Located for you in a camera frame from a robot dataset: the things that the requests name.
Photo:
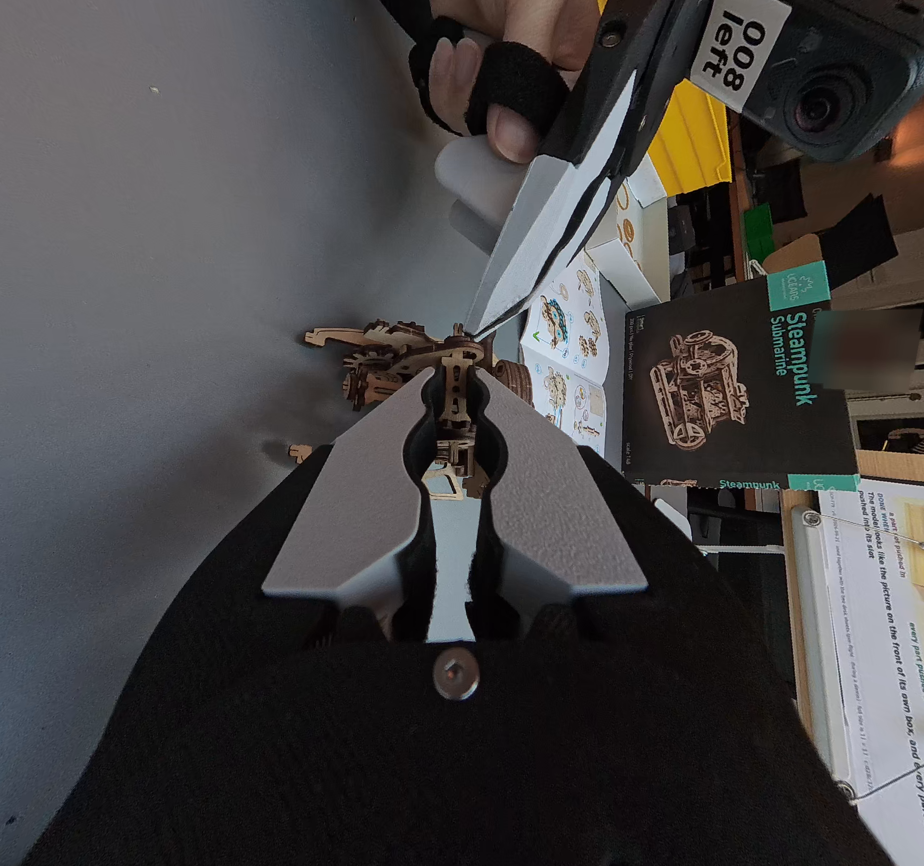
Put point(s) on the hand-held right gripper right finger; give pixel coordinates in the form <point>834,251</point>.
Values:
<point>563,519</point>

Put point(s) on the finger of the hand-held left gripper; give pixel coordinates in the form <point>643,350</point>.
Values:
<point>588,220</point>
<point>527,230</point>

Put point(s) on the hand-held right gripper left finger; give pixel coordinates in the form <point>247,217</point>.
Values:
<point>346,519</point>

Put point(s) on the small wooden wheel part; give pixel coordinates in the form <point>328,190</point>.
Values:
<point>460,340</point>

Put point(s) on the wooden mechanical puzzle model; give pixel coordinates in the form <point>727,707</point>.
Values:
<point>514,378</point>

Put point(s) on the grey desk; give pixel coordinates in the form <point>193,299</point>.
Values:
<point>180,230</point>

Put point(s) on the pile of wooden rings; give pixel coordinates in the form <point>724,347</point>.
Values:
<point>626,230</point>

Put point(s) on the white cardboard box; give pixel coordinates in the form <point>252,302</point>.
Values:
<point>628,281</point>

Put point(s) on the yellow plastic bin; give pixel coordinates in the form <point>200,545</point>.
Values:
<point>686,151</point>

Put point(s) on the assembly instruction booklet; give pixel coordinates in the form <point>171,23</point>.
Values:
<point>570,346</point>

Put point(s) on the green box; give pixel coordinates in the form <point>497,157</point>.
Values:
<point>758,230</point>

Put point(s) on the brown cardboard box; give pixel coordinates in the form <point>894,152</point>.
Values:
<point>790,263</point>

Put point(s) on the black puzzle kit box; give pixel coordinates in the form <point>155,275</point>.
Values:
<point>765,433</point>

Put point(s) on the printed paper sign sheet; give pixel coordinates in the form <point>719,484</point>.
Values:
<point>881,664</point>

